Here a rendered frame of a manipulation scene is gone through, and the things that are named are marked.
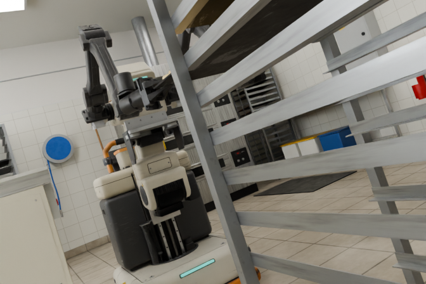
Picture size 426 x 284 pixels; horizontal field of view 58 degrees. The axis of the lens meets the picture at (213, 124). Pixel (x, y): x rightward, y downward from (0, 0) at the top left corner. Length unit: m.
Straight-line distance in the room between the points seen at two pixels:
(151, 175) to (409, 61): 1.62
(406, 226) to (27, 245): 1.29
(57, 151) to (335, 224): 5.17
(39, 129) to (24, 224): 4.30
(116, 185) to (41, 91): 3.91
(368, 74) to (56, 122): 5.51
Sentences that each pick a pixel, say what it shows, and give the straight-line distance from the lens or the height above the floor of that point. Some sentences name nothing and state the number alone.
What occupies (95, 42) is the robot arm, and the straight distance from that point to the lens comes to 1.51.
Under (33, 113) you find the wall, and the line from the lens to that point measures 5.85.
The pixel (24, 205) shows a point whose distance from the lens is 1.55.
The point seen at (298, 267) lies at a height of 0.52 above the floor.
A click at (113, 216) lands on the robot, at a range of 2.15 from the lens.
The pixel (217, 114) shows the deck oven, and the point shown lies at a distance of 5.39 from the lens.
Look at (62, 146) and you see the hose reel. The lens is 5.63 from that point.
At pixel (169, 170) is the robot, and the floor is 0.73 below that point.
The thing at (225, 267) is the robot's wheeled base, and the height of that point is 0.19.
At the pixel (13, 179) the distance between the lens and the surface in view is 1.57.
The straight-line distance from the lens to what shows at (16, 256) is 1.55.
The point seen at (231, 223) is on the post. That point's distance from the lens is 0.84.
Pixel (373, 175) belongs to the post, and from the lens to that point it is 1.11.
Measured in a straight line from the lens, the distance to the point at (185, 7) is 0.82.
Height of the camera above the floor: 0.76
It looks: 4 degrees up
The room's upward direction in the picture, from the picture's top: 19 degrees counter-clockwise
